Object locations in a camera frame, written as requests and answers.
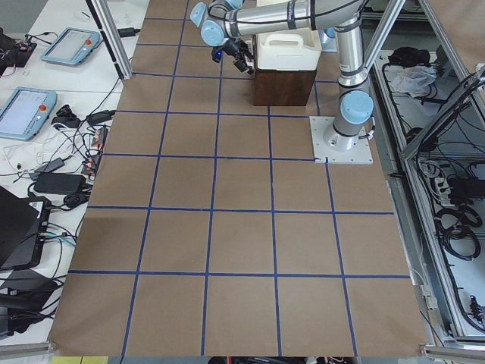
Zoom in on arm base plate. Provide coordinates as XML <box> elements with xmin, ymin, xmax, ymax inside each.
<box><xmin>320</xmin><ymin>31</ymin><xmax>337</xmax><ymax>53</ymax></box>
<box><xmin>309</xmin><ymin>116</ymin><xmax>374</xmax><ymax>165</ymax></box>

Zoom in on blue teach pendant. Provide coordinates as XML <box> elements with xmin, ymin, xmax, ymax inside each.
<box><xmin>40</xmin><ymin>27</ymin><xmax>101</xmax><ymax>66</ymax></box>
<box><xmin>1</xmin><ymin>87</ymin><xmax>58</xmax><ymax>141</ymax></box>

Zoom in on dark brown wooden cabinet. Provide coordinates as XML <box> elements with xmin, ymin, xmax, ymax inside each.
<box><xmin>253</xmin><ymin>69</ymin><xmax>317</xmax><ymax>106</ymax></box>

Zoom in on white crumpled cloth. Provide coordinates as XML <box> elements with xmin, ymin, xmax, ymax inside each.
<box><xmin>390</xmin><ymin>65</ymin><xmax>437</xmax><ymax>98</ymax></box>

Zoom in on blue teach pendant lower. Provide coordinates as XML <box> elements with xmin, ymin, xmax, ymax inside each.
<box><xmin>1</xmin><ymin>87</ymin><xmax>58</xmax><ymax>141</ymax></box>

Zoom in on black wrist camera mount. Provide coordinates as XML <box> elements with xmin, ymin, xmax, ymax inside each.
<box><xmin>211</xmin><ymin>46</ymin><xmax>224</xmax><ymax>64</ymax></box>

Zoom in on black laptop computer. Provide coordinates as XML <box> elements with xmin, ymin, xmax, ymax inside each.
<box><xmin>1</xmin><ymin>187</ymin><xmax>51</xmax><ymax>271</ymax></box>

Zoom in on black power brick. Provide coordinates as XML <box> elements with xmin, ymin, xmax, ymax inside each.
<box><xmin>33</xmin><ymin>173</ymin><xmax>86</xmax><ymax>195</ymax></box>

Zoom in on white plastic tray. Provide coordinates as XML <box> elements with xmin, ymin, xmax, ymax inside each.
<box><xmin>255</xmin><ymin>28</ymin><xmax>322</xmax><ymax>71</ymax></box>

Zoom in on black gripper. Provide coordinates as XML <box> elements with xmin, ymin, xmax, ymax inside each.
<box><xmin>222</xmin><ymin>38</ymin><xmax>254</xmax><ymax>74</ymax></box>

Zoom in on aluminium side frame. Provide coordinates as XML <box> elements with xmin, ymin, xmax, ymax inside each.
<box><xmin>372</xmin><ymin>1</ymin><xmax>484</xmax><ymax>363</ymax></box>

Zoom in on blue teach pendant upper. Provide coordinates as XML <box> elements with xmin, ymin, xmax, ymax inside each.
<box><xmin>40</xmin><ymin>27</ymin><xmax>101</xmax><ymax>66</ymax></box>

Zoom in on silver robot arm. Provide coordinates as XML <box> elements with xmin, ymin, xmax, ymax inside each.
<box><xmin>190</xmin><ymin>1</ymin><xmax>374</xmax><ymax>152</ymax></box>

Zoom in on aluminium frame post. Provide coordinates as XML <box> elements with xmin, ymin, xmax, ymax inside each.
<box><xmin>86</xmin><ymin>0</ymin><xmax>133</xmax><ymax>81</ymax></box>

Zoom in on black coiled cables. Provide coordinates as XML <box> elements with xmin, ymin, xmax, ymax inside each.
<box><xmin>433</xmin><ymin>204</ymin><xmax>482</xmax><ymax>262</ymax></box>

